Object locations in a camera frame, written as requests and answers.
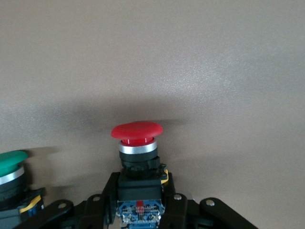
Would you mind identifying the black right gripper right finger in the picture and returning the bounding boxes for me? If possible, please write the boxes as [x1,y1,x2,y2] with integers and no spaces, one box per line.
[161,170,259,229]

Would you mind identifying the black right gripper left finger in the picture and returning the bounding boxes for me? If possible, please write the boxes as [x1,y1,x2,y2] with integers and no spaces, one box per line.
[14,171,120,229]

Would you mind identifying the red mushroom push button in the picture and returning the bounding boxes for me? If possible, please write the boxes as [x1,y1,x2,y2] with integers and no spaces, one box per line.
[110,121,170,229]

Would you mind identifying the green mushroom push button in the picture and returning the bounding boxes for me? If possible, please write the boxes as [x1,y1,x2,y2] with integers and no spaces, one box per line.
[0,150,46,218]

